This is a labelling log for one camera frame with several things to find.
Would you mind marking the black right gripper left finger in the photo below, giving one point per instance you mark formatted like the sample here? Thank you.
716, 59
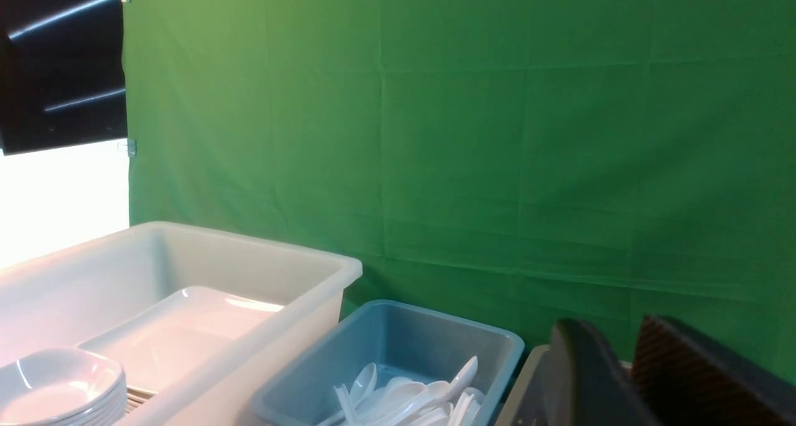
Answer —
586, 384

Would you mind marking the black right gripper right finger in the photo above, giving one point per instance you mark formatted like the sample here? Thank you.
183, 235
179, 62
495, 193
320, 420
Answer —
689, 378

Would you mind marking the brown plastic bin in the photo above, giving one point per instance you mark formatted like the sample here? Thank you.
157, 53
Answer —
527, 402

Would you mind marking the pile of white spoons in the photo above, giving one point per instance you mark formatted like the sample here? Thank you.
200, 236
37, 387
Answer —
404, 401

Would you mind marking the teal plastic bin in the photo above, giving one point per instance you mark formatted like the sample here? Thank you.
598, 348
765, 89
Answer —
402, 341

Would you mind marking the green backdrop cloth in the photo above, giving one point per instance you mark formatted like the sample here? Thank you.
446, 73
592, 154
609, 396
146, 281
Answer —
509, 161

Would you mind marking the stack of white square plates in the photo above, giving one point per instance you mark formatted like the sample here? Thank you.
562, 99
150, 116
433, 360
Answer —
181, 333

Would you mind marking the large white plastic tub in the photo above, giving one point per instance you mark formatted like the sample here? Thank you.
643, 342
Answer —
72, 295

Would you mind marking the stack of white bowls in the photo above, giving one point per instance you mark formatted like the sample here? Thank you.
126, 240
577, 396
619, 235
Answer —
63, 386

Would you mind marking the black window panel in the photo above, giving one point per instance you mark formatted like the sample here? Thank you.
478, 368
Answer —
62, 78

